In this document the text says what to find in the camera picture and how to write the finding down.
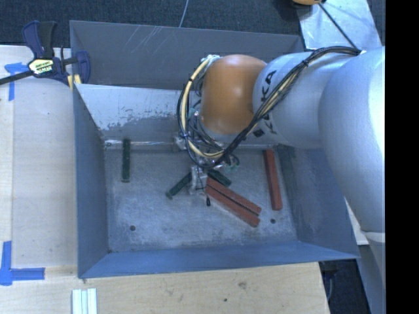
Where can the dark green flat block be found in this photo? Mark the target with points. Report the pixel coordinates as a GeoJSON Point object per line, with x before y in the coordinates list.
{"type": "Point", "coordinates": [126, 160]}
{"type": "Point", "coordinates": [221, 177]}
{"type": "Point", "coordinates": [178, 185]}

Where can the red-brown flat block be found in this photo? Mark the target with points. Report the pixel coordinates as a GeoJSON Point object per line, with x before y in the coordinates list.
{"type": "Point", "coordinates": [233, 208]}
{"type": "Point", "coordinates": [273, 180]}
{"type": "Point", "coordinates": [237, 197]}

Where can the grey metal bin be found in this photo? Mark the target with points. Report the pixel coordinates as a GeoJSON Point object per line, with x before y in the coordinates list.
{"type": "Point", "coordinates": [157, 214]}

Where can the pale wood board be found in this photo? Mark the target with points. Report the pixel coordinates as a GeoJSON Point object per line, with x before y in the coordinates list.
{"type": "Point", "coordinates": [42, 175]}

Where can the black cylinder on white bracket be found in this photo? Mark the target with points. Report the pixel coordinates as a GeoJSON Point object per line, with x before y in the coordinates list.
{"type": "Point", "coordinates": [208, 202]}

